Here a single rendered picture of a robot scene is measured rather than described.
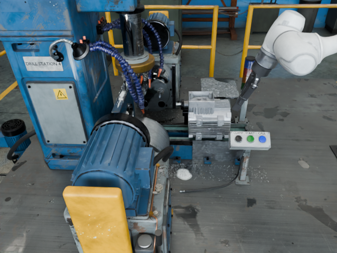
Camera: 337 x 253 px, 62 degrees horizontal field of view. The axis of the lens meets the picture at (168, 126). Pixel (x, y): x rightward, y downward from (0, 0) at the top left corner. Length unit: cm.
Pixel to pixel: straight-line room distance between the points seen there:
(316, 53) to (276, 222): 70
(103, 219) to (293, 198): 95
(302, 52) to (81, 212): 76
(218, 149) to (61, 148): 78
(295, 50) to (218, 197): 72
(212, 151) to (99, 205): 91
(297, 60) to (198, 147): 70
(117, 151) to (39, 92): 65
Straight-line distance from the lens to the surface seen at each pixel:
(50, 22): 117
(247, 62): 163
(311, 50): 98
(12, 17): 123
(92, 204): 67
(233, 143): 124
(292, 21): 112
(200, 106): 134
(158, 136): 114
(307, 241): 131
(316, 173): 159
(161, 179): 91
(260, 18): 604
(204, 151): 147
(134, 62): 125
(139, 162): 75
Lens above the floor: 182
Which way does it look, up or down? 36 degrees down
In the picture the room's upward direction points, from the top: 2 degrees counter-clockwise
